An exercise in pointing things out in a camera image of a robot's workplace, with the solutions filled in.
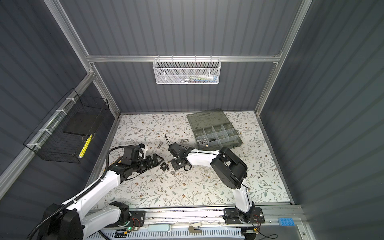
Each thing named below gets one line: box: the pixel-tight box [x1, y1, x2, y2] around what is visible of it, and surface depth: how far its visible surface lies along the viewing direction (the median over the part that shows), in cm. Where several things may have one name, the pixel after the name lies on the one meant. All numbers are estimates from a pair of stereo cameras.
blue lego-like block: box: [278, 218, 296, 227], surface depth 72 cm
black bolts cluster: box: [160, 161, 170, 171], surface depth 93 cm
